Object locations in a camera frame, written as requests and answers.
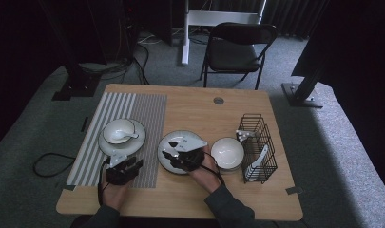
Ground hand-held gripper cable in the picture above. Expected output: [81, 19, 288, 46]
[202, 151, 226, 187]
[97, 157, 112, 207]

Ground white bowl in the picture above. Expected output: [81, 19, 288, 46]
[102, 118, 137, 145]
[216, 164, 243, 175]
[210, 137, 245, 170]

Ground black looped floor cable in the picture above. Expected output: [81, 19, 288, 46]
[32, 152, 76, 179]

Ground white plate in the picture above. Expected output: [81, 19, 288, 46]
[157, 129, 208, 176]
[98, 119, 147, 157]

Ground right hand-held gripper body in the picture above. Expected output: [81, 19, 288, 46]
[172, 137, 209, 173]

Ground grey striped placemat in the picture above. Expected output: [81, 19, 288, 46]
[66, 91, 168, 190]

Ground black stand with base plate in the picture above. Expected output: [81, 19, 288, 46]
[37, 0, 102, 102]
[280, 67, 324, 109]

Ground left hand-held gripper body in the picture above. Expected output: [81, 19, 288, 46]
[105, 152, 136, 186]

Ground grey tape piece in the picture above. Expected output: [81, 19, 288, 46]
[285, 186, 304, 196]

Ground dark curtain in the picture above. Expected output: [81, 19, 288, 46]
[290, 0, 385, 198]

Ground person's right hand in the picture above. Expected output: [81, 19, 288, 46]
[189, 145, 221, 194]

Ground person's left hand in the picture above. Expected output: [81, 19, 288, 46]
[101, 181, 130, 212]

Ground left hand-held gripper cable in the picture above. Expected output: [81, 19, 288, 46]
[97, 157, 112, 207]

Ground black wire basket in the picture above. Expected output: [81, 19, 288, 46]
[236, 113, 279, 184]

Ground black folding chair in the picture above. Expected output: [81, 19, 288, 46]
[199, 22, 279, 90]

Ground black floor cable bundle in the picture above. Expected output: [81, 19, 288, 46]
[79, 42, 150, 86]

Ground white desk frame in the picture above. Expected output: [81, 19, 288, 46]
[180, 0, 267, 67]

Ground right hand-held gripper cable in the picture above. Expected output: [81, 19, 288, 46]
[202, 151, 226, 187]

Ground white floor cables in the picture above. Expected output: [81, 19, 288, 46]
[137, 31, 164, 46]

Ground black equipment rack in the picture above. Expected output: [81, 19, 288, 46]
[117, 0, 174, 48]

